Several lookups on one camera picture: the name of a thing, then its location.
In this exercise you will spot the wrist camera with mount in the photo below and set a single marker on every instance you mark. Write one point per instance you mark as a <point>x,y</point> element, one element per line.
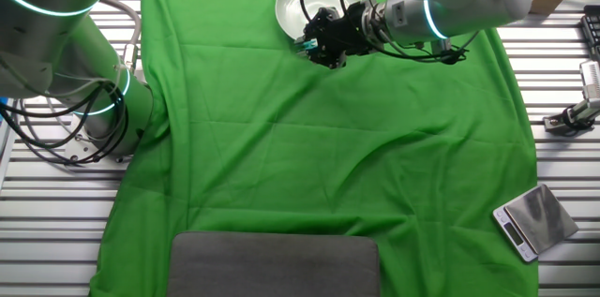
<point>440,46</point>

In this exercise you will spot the black keyboard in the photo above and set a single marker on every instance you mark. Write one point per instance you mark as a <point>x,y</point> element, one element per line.
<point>593,30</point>

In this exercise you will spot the green cloth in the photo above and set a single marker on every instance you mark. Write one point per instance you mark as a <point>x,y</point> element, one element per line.
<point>281,156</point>

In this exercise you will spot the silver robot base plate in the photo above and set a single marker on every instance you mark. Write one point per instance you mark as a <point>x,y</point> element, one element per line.
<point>75,147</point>

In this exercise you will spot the silver digital kitchen scale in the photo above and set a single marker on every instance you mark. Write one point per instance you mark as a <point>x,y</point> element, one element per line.
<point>539,217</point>

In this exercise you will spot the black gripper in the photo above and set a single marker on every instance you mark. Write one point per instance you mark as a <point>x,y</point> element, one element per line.
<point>358,30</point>

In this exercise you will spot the metal camera mount arm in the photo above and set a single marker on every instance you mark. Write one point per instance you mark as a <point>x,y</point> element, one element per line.
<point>583,110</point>

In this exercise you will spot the grey cushion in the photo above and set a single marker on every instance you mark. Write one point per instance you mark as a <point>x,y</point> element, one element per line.
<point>272,264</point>

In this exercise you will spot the white round bowl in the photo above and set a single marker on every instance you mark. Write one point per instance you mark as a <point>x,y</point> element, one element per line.
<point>288,6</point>

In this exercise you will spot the blue plastic clothespin clamp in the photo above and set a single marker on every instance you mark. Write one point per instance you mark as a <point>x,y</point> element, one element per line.
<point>309,45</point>

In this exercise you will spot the silver exterior camera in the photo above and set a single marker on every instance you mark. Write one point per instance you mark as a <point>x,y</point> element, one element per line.
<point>591,79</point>

